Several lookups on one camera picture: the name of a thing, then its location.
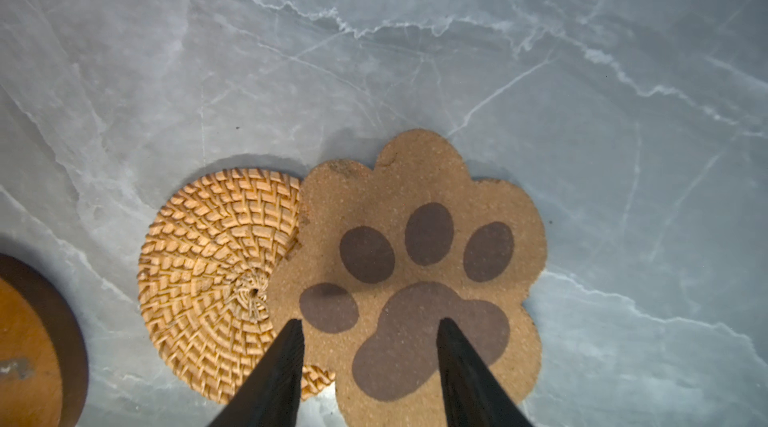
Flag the rattan woven round coaster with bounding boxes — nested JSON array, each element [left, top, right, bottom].
[[137, 168, 301, 404]]

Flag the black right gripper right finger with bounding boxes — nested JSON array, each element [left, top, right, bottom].
[[436, 318, 533, 427]]

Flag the cork paw print coaster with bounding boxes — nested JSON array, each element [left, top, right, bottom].
[[266, 129, 547, 426]]

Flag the dark brown wooden round coaster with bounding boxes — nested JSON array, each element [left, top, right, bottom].
[[1, 255, 89, 426]]

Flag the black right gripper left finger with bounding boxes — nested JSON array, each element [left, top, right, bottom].
[[209, 319, 305, 427]]

